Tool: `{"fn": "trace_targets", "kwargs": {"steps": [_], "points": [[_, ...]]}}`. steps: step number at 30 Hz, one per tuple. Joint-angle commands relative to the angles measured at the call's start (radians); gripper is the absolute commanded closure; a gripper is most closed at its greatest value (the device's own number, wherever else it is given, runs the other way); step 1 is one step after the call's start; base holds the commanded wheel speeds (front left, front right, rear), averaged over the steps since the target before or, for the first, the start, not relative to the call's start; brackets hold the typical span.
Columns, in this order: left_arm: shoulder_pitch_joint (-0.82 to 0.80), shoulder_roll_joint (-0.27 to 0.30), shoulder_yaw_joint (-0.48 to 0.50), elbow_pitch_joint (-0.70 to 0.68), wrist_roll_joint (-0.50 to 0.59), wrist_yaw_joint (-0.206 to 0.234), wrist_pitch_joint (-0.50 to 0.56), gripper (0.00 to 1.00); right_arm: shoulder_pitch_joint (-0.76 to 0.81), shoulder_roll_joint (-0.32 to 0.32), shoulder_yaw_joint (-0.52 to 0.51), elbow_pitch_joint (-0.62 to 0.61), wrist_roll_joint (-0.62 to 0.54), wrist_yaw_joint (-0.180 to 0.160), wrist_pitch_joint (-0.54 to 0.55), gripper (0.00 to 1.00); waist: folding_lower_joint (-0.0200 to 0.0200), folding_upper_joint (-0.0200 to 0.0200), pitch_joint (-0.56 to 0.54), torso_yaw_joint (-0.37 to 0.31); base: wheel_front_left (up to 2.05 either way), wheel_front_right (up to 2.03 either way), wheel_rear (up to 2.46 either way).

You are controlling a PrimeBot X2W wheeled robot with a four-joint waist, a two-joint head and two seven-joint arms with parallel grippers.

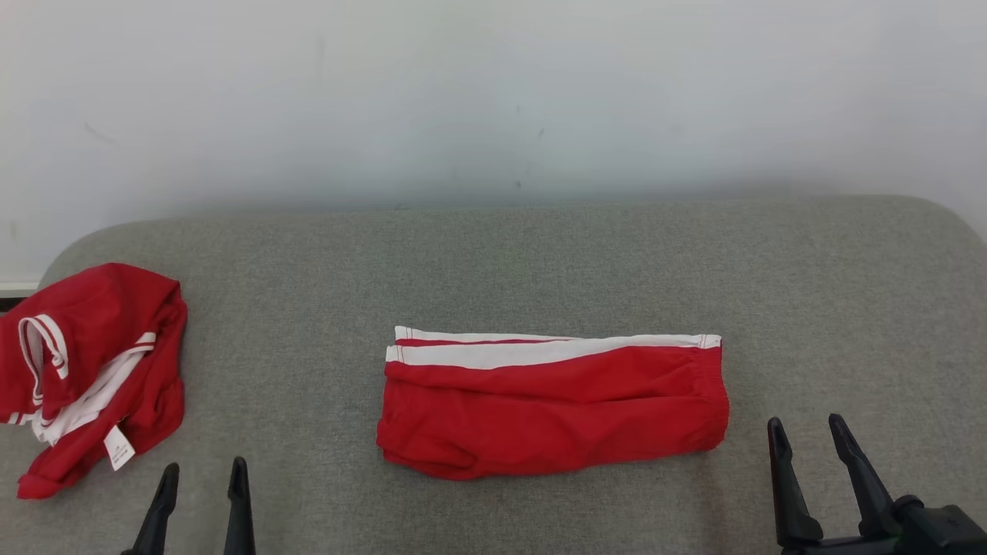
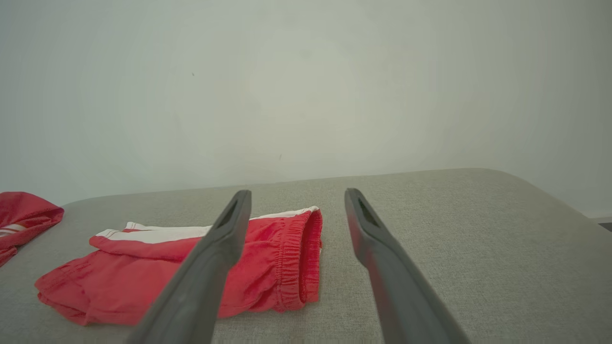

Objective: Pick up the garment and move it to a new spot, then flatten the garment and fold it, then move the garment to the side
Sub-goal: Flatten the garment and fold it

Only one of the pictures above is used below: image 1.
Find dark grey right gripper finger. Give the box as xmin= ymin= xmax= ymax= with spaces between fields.
xmin=829 ymin=414 xmax=897 ymax=538
xmin=767 ymin=417 xmax=824 ymax=549

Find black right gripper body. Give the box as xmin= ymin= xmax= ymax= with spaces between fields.
xmin=780 ymin=496 xmax=987 ymax=555

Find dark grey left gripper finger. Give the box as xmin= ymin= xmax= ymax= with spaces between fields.
xmin=224 ymin=456 xmax=255 ymax=555
xmin=123 ymin=462 xmax=180 ymax=555

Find red basketball jersey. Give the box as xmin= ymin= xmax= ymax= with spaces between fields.
xmin=0 ymin=263 xmax=188 ymax=500

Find red shorts with white stripe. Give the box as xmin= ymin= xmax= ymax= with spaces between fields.
xmin=376 ymin=325 xmax=730 ymax=481

